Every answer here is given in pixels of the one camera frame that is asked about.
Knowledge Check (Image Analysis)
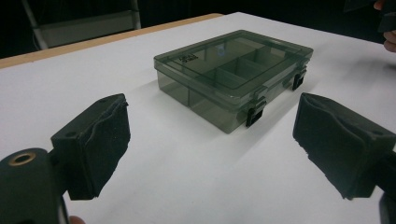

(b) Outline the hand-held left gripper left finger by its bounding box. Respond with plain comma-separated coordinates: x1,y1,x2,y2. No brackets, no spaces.
50,92,131,201

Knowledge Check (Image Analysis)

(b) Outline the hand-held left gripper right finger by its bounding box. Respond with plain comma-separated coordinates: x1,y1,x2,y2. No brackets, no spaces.
292,91,396,201

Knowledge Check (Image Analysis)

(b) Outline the smoky clear plastic compartment box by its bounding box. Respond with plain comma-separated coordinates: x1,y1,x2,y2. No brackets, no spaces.
153,29,314,134

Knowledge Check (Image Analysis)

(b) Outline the white board sheet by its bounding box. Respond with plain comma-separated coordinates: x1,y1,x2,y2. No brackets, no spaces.
0,11,396,224

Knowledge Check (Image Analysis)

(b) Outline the grey metal stand frame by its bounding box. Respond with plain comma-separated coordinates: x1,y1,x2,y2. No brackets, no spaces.
21,0,142,50

